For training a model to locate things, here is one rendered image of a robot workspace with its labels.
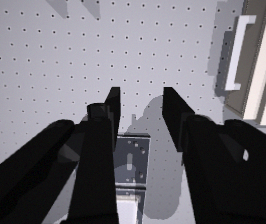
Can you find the white multi-well plate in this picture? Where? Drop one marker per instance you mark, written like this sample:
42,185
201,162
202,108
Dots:
127,209

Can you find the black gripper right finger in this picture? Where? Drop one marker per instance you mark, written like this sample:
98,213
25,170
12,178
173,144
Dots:
219,189

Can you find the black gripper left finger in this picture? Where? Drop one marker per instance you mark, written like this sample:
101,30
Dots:
30,179

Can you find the grey base plate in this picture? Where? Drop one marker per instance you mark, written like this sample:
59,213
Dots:
58,56

